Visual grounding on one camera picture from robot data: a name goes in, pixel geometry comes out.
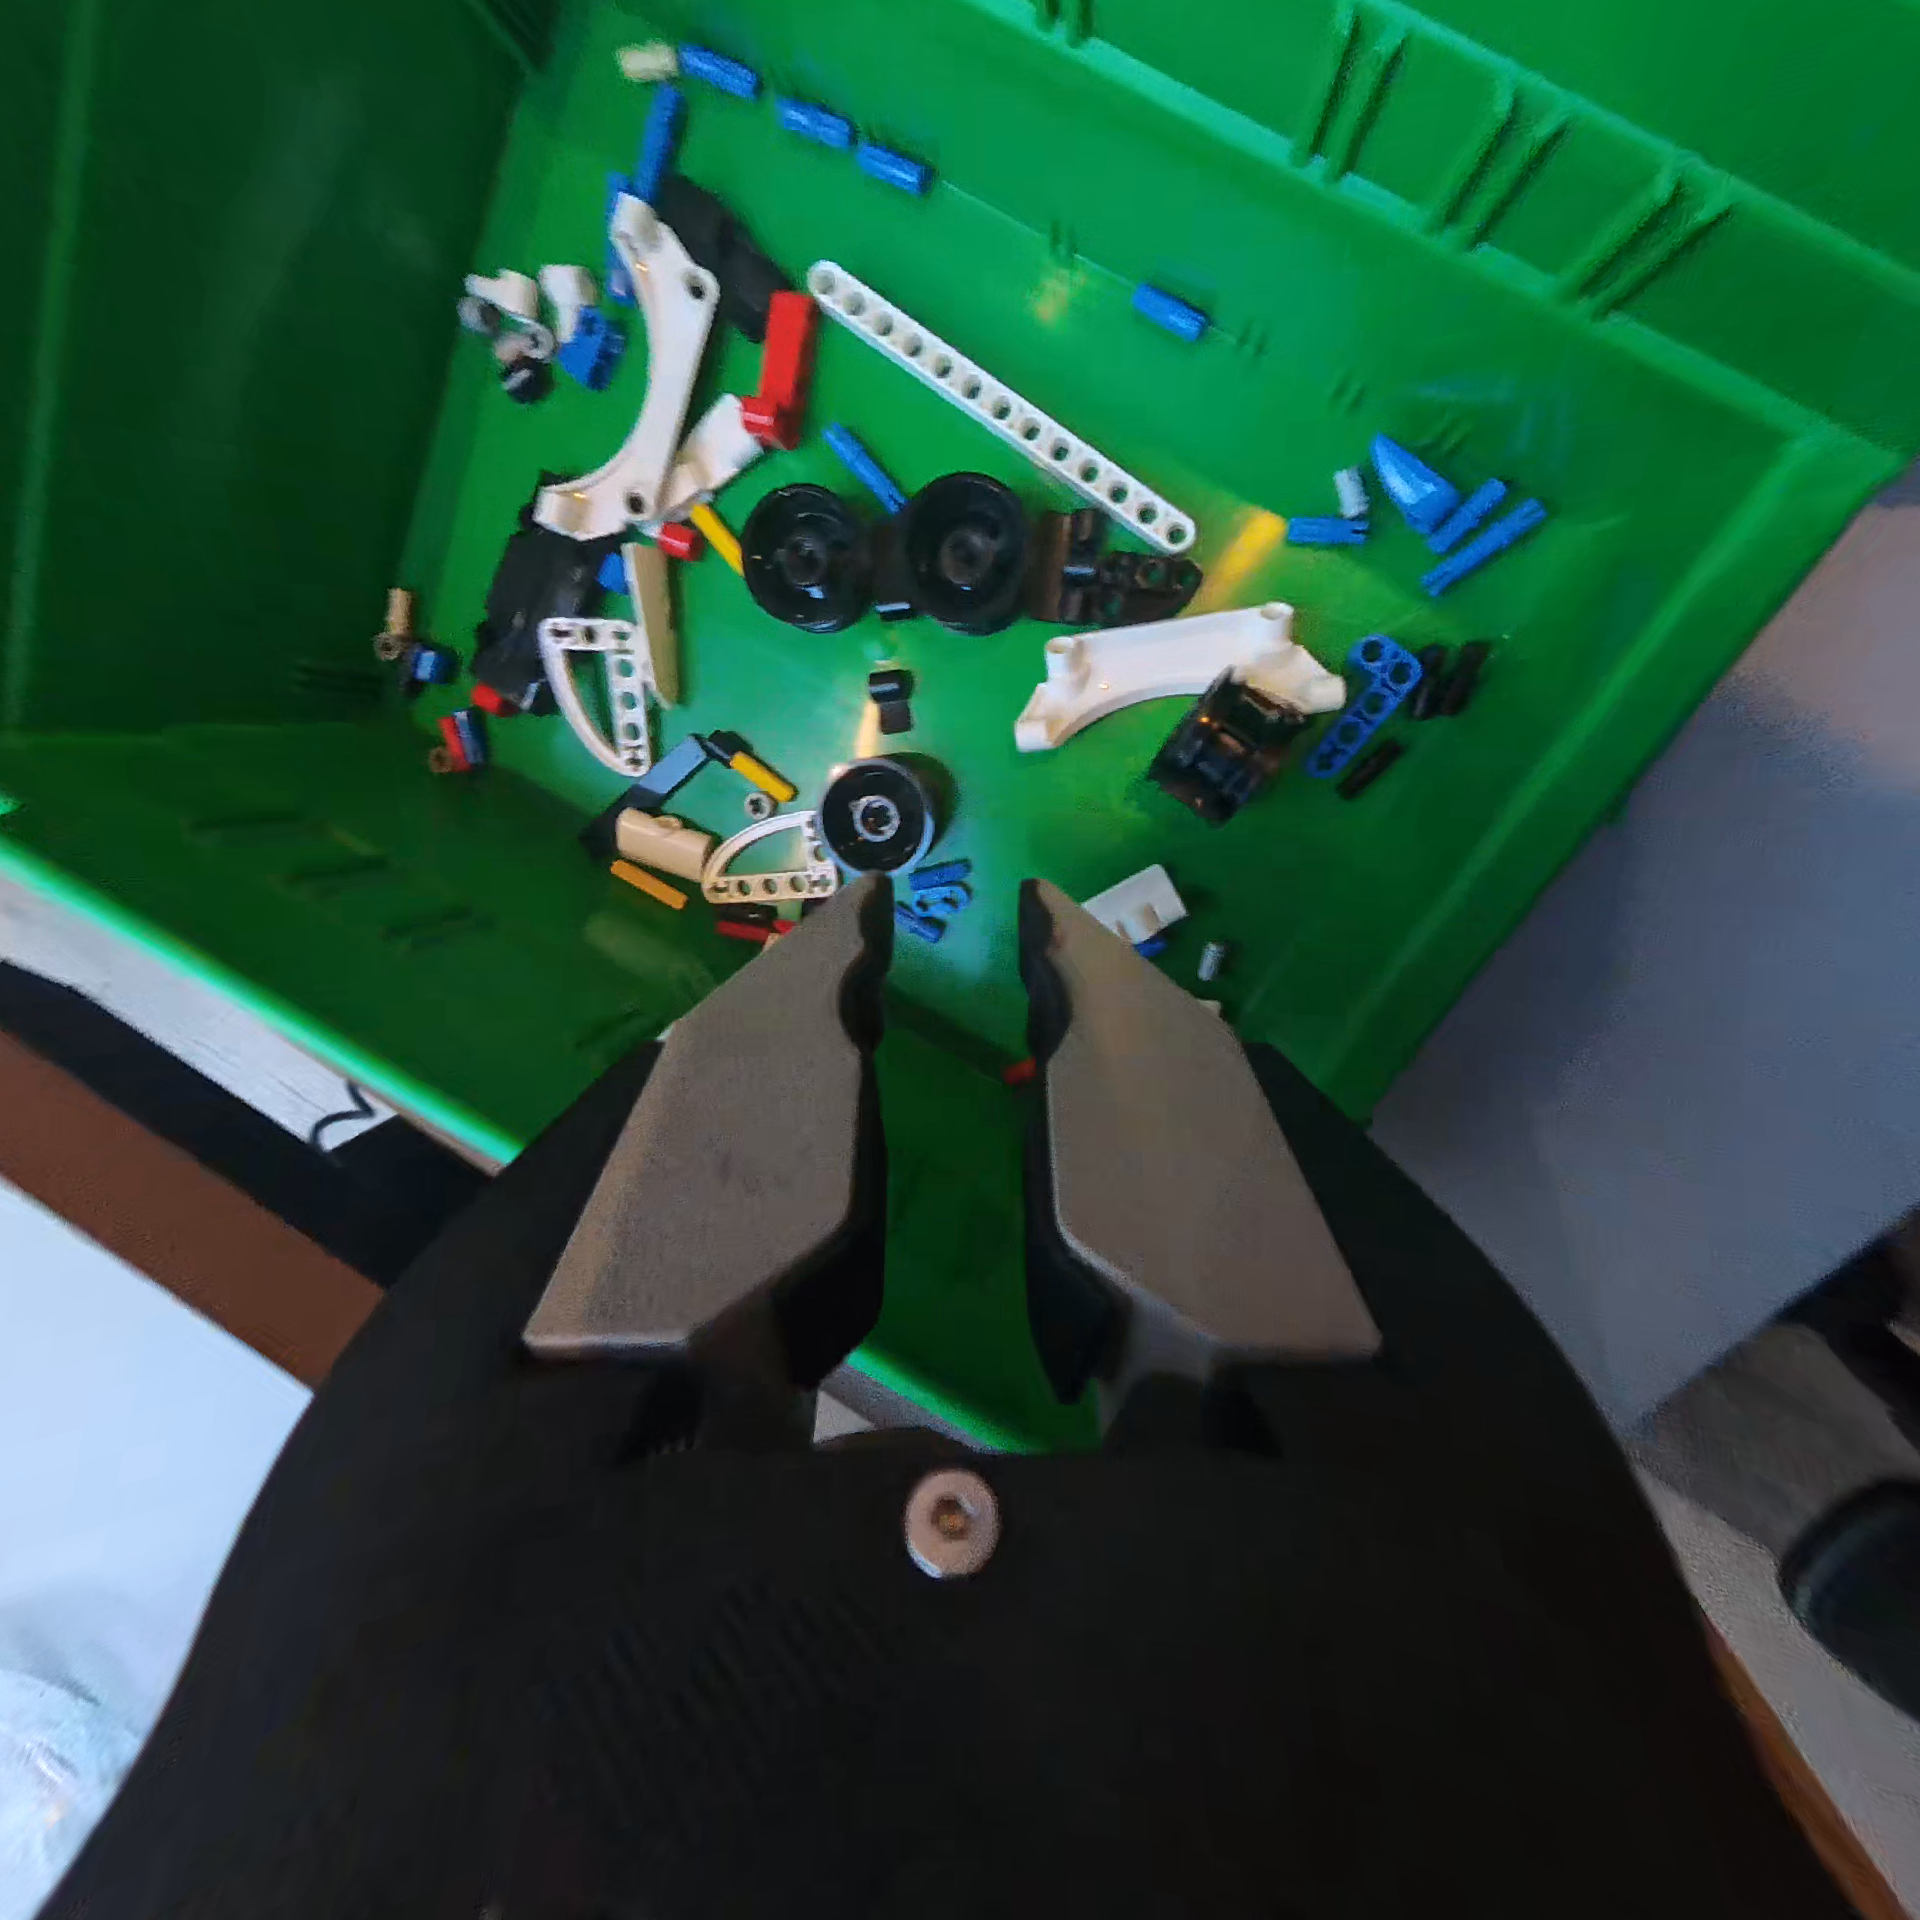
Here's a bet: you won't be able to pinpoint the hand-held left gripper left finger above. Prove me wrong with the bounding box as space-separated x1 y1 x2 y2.
520 872 896 1389

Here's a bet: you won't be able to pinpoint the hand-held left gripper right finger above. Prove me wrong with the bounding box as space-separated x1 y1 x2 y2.
1017 877 1383 1408

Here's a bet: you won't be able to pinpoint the small brick pieces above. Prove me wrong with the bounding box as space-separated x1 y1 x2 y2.
374 37 1548 976

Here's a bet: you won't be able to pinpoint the green plastic bin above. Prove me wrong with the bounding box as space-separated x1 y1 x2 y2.
0 0 1906 1448

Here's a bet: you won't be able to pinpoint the grey desk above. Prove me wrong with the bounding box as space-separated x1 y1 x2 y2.
1372 464 1920 1433

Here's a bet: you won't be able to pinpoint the white half-round brick beam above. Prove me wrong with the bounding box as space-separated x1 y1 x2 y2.
698 816 840 905

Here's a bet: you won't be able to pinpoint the small white brick connector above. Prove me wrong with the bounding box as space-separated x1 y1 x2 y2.
1078 861 1191 951

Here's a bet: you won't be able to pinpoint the white curved brick piece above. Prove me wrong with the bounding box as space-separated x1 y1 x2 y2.
615 809 712 885

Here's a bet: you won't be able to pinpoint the white angled brick beam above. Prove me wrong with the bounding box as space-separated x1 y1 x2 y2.
536 614 663 777

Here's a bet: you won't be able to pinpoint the blue brick beam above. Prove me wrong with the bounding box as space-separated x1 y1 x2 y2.
1302 632 1424 781

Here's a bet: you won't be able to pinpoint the white mudguard brick panel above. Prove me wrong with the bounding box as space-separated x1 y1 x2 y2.
1015 604 1345 755
532 195 725 539

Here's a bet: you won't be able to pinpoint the grey brick panel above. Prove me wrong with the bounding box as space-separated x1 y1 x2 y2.
621 539 688 707

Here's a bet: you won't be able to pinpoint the long white brick beam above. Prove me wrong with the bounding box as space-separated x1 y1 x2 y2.
804 259 1199 552

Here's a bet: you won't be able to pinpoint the red angled brick beam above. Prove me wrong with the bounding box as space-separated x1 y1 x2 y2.
743 287 817 447

